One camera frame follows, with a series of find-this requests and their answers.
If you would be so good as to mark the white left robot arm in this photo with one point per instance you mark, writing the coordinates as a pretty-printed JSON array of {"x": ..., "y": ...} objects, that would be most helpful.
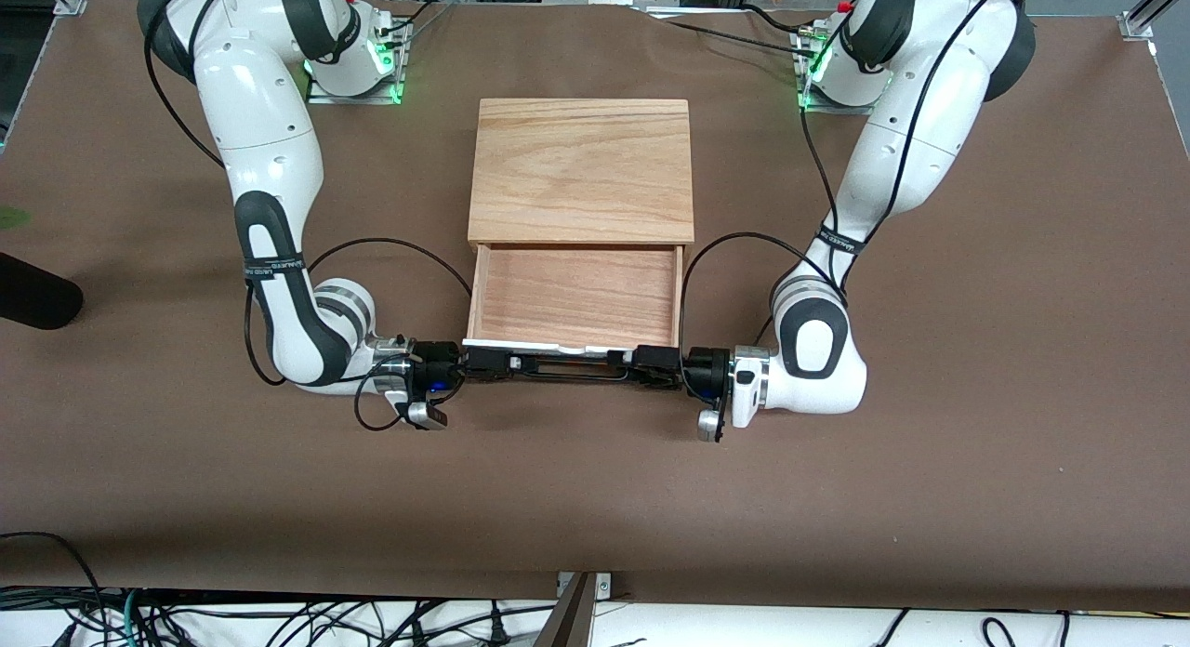
[{"x": 892, "y": 164}]

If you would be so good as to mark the dark metal bar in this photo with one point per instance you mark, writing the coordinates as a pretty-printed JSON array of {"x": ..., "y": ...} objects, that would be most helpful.
[{"x": 569, "y": 619}]

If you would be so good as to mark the black cylinder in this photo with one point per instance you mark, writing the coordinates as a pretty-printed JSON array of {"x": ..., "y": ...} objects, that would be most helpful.
[{"x": 37, "y": 303}]

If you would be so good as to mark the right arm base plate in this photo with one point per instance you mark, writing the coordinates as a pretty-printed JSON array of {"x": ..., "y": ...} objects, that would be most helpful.
[{"x": 372, "y": 94}]

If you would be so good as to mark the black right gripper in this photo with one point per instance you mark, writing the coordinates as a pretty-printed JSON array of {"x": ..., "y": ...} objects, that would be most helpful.
[{"x": 437, "y": 362}]

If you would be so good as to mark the brown table cover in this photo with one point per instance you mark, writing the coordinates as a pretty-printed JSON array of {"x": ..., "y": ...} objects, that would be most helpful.
[{"x": 279, "y": 489}]

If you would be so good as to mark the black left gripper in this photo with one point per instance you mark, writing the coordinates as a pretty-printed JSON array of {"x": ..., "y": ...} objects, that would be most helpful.
[{"x": 704, "y": 368}]

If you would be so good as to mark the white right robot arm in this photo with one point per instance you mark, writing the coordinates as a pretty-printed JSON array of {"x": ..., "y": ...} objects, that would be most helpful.
[{"x": 260, "y": 117}]

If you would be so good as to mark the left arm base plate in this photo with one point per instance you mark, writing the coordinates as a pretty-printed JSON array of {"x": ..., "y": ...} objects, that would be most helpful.
[{"x": 823, "y": 108}]

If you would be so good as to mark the wooden drawer cabinet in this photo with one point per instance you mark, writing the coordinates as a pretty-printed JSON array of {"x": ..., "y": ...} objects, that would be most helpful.
[{"x": 581, "y": 164}]

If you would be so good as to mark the metal table bracket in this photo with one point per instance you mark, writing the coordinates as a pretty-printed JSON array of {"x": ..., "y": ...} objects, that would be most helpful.
[{"x": 604, "y": 586}]

